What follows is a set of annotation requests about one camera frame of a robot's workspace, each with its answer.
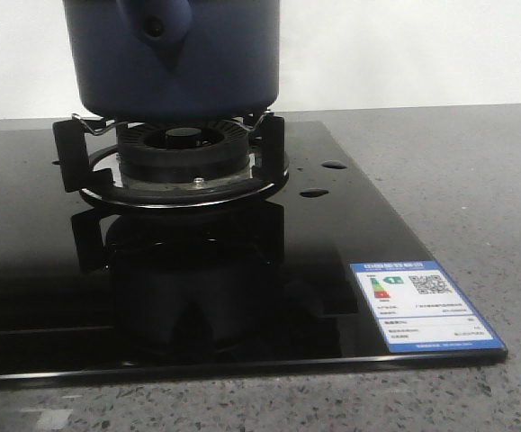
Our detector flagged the right black pot support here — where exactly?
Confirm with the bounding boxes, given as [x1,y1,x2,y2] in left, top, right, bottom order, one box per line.
[52,112,288,211]

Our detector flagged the dark blue cooking pot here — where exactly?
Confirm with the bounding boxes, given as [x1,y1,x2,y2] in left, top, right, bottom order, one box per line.
[63,0,281,122]

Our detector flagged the black glass gas stove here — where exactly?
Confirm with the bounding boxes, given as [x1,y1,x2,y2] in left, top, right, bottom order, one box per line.
[0,121,508,387]

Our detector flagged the right black gas burner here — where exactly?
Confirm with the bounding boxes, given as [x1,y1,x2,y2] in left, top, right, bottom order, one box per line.
[117,120,248,183]

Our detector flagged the blue energy label sticker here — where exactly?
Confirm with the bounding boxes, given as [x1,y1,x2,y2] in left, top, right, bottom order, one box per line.
[350,261,506,353]

